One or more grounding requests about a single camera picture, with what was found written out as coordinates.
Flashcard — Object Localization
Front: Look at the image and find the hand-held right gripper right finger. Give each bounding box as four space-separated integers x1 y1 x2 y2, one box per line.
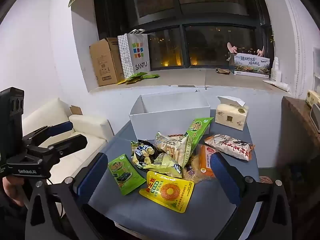
210 152 293 240

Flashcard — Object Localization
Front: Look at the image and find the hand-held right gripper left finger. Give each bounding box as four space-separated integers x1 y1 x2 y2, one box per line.
25 152 109 240

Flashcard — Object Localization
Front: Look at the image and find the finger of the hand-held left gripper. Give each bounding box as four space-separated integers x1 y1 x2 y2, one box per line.
41 134 88 159
22 121 73 145

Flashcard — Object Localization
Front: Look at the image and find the orange snack packet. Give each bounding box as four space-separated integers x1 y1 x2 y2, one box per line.
197 144 217 179

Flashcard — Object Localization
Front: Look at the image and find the yellow round cake packet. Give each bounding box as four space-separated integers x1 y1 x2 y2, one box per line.
182 155 213 183

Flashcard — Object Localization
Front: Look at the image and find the green seaweed snack packet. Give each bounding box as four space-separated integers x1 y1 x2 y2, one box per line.
108 154 147 196

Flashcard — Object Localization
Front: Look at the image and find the white red snack packet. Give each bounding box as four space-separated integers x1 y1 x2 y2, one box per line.
204 134 254 162

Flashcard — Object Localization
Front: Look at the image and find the black blue chip packet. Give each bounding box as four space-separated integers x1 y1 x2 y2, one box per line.
131 139 157 168

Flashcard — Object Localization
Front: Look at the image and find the long green snack packet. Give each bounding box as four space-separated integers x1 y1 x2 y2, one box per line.
184 117 214 143

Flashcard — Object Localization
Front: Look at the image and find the yellow donut print packet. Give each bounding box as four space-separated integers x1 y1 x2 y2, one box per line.
139 171 195 213

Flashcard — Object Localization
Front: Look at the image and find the green yellow chip packet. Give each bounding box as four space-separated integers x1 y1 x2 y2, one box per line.
143 152 182 179

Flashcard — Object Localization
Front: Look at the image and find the white cardboard box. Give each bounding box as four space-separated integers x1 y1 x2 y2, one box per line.
129 92 211 141

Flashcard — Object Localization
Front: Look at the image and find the person's left forearm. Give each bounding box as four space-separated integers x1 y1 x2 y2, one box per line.
0 192 28 240

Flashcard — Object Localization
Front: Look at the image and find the person's left hand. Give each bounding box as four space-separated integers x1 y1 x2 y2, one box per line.
0 176 28 207

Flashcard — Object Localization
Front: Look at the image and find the cream sofa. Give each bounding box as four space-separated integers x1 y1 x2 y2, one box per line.
21 97 114 178

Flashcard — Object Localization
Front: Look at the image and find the brown cardboard piece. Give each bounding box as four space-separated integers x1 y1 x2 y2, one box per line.
69 105 83 116

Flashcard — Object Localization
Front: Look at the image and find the beige tissue pack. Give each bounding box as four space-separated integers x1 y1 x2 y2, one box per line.
214 96 249 131

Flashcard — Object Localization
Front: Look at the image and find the brown cardboard box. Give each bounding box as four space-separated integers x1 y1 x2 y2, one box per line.
89 38 125 87

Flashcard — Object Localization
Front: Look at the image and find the pile of green packets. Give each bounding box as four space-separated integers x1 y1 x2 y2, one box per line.
117 72 160 85

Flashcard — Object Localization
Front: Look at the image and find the brown wooden cabinet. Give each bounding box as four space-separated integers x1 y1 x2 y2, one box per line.
281 96 320 168

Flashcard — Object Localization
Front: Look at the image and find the dotted paper bag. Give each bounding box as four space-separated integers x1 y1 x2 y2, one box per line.
117 34 134 79

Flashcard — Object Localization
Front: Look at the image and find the rolled white paper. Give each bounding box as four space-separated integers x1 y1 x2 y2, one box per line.
262 79 290 92

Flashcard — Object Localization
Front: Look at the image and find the white shopping bag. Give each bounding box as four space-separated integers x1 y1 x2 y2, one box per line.
126 29 151 73

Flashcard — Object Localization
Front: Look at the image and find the printed landscape gift box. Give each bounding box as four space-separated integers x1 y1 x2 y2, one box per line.
228 52 271 78

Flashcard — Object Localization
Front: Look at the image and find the white plastic bottle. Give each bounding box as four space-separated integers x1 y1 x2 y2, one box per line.
272 57 282 82

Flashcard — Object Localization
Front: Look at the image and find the dark glass window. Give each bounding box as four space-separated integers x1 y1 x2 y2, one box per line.
93 0 274 69

